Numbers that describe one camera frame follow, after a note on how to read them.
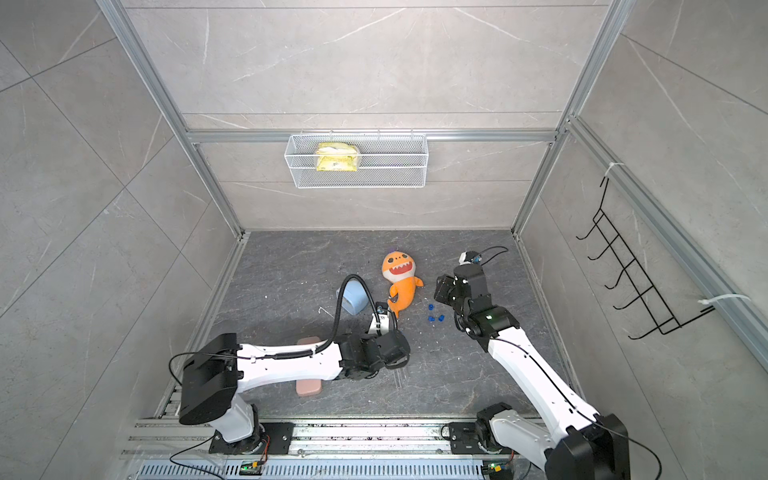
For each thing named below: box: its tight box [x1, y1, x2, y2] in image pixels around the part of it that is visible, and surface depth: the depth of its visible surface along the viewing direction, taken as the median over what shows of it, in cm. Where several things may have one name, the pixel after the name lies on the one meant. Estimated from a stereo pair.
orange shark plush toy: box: [381, 250, 424, 319], surface depth 100 cm
